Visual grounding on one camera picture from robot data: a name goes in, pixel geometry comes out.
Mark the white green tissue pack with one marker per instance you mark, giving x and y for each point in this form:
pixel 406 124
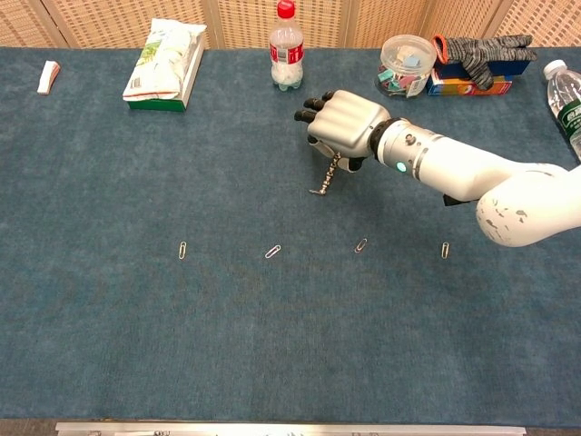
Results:
pixel 161 63

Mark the orange blue printed box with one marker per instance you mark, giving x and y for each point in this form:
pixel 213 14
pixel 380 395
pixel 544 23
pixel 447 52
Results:
pixel 454 87

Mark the green white snack bag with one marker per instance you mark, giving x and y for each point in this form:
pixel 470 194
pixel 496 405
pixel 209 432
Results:
pixel 156 106

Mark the green label water bottle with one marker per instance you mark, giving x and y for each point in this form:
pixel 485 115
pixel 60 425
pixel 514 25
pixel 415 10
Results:
pixel 567 104

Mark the woven rattan folding screen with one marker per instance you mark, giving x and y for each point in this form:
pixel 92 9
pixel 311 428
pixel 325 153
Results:
pixel 136 22

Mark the aluminium profile rail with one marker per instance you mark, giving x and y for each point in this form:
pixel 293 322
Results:
pixel 290 429

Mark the clear jar of binder clips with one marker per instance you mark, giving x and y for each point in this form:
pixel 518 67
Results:
pixel 404 63

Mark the white pink paper block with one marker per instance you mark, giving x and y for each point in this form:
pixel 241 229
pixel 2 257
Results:
pixel 47 79

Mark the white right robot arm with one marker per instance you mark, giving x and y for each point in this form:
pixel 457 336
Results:
pixel 463 168

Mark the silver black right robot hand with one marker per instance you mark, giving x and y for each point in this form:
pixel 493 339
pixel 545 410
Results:
pixel 347 122

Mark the red label plastic bottle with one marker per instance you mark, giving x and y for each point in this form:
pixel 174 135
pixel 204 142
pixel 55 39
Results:
pixel 286 54

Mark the grey knit work glove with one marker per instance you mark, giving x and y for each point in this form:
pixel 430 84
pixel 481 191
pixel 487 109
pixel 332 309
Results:
pixel 481 56

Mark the dark blue box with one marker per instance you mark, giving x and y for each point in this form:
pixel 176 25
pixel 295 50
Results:
pixel 508 68

